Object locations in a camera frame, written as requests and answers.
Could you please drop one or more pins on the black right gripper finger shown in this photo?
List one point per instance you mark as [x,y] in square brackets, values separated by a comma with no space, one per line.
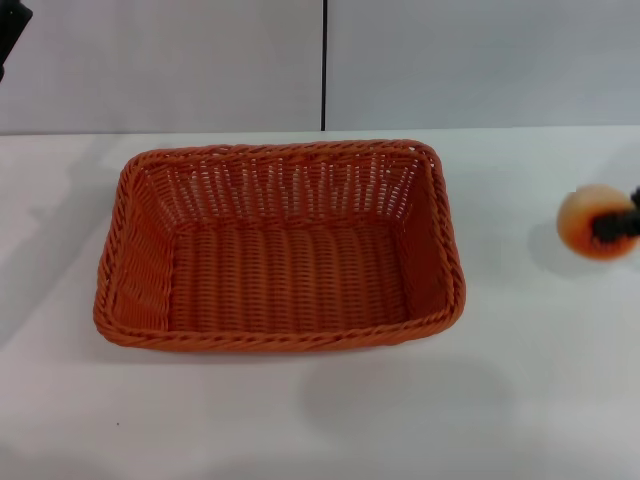
[636,198]
[615,225]

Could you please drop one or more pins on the orange woven wicker basket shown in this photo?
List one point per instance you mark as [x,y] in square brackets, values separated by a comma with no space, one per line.
[285,260]

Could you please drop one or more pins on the round bun with orange top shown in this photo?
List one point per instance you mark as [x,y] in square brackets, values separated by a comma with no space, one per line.
[575,220]

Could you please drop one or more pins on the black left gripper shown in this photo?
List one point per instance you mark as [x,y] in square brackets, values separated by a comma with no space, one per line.
[12,25]

